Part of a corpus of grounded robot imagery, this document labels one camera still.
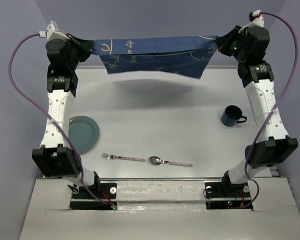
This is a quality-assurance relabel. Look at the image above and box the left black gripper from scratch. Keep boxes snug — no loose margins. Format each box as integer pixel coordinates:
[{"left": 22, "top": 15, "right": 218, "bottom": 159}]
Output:
[{"left": 62, "top": 33, "right": 94, "bottom": 72}]

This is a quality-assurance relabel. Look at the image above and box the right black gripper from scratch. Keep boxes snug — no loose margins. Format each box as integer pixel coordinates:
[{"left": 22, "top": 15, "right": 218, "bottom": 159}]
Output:
[{"left": 215, "top": 25, "right": 248, "bottom": 64}]

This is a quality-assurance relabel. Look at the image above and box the blue cloth placemat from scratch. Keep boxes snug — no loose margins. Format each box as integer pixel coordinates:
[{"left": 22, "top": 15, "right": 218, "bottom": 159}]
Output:
[{"left": 92, "top": 35, "right": 217, "bottom": 79}]

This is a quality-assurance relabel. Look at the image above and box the dark blue mug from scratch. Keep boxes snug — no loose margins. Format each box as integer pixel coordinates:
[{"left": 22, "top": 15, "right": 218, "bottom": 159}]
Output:
[{"left": 220, "top": 105, "right": 247, "bottom": 127}]

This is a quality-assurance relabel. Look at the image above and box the teal ceramic plate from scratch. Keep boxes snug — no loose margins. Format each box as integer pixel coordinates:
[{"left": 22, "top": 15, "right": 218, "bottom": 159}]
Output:
[{"left": 68, "top": 115, "right": 100, "bottom": 155}]

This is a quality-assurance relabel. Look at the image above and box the pink handled fork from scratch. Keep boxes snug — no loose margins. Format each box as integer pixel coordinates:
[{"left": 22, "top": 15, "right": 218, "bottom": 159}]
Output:
[{"left": 101, "top": 152, "right": 146, "bottom": 162}]

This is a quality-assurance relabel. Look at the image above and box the pink handled spoon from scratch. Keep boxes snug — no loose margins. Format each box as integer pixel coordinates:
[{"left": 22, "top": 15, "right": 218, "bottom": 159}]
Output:
[{"left": 149, "top": 156, "right": 193, "bottom": 168}]

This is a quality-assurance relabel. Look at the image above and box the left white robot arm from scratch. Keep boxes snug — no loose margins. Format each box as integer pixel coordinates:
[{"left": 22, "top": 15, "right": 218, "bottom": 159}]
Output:
[{"left": 32, "top": 35, "right": 101, "bottom": 198}]

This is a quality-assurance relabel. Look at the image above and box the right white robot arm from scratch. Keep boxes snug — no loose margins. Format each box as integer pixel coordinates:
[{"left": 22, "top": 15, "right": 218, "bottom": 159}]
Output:
[{"left": 215, "top": 25, "right": 298, "bottom": 196}]

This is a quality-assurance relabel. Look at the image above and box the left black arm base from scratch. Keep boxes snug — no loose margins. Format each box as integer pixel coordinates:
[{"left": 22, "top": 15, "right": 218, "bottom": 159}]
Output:
[{"left": 67, "top": 181, "right": 118, "bottom": 211}]

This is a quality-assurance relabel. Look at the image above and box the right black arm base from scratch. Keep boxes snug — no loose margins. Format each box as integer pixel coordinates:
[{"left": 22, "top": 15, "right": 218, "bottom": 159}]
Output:
[{"left": 202, "top": 181, "right": 253, "bottom": 210}]

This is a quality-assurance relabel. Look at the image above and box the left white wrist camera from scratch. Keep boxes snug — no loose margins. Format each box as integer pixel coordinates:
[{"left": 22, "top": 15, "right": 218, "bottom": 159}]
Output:
[{"left": 38, "top": 21, "right": 69, "bottom": 42}]

